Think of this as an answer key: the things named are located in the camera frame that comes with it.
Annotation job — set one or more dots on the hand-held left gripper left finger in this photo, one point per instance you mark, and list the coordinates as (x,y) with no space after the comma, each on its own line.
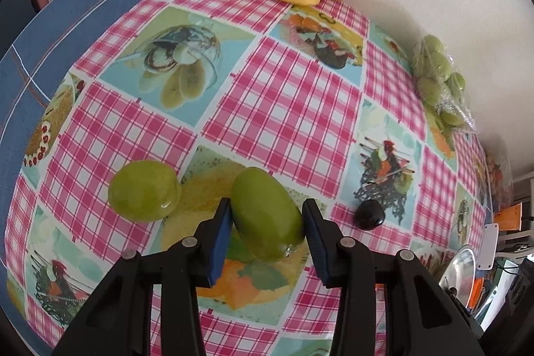
(219,243)

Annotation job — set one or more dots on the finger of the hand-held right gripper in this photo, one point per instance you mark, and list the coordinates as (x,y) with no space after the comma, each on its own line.
(461,304)

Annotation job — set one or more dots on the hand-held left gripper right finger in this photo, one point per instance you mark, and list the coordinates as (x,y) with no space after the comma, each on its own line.
(319,243)

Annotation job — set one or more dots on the round metal basin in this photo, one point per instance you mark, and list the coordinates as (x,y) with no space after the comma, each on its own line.
(459,268)

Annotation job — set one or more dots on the elongated green mango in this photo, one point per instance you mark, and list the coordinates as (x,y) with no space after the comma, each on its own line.
(267,214)

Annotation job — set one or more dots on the dark plum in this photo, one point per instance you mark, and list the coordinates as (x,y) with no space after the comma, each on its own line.
(369,214)

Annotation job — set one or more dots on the round green mango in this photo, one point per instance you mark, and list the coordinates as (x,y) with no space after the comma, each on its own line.
(144,191)

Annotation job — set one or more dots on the orange plastic lid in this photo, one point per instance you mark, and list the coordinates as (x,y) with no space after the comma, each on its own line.
(475,291)

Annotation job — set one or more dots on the white plastic box device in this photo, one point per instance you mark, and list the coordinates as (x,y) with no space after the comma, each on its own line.
(488,245)

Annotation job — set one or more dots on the orange paper cup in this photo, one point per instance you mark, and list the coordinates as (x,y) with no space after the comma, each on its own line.
(511,216)

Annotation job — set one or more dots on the bag of green jujubes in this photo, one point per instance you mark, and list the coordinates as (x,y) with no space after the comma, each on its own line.
(434,89)

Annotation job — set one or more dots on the blue lined cloth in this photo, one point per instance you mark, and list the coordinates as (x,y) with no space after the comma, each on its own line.
(83,5)

